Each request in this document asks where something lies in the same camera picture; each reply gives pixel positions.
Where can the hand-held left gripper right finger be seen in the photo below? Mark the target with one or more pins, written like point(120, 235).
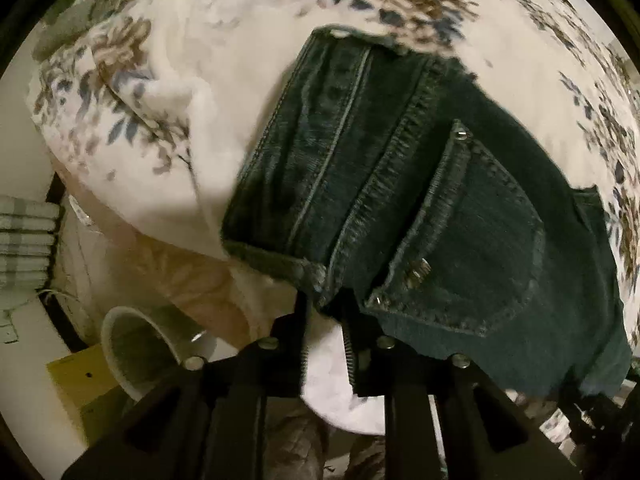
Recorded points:
point(370, 365)

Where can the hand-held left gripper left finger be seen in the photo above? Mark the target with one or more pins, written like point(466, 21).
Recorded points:
point(287, 345)

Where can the dark blue denim pants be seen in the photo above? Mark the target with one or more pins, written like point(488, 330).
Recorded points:
point(450, 210)

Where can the grey patterned cloth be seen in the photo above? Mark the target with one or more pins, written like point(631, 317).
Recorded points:
point(300, 445)

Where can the peach bed sheet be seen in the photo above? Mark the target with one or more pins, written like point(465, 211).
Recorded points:
point(165, 280)

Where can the white plastic bucket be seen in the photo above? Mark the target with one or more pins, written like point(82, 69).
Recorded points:
point(135, 350)

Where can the yellow cardboard box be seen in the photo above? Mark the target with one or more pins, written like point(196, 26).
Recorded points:
point(82, 385)

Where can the white floral blanket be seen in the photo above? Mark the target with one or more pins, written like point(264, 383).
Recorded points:
point(225, 85)

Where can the stack of folded grey towels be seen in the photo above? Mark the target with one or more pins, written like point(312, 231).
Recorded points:
point(27, 240)

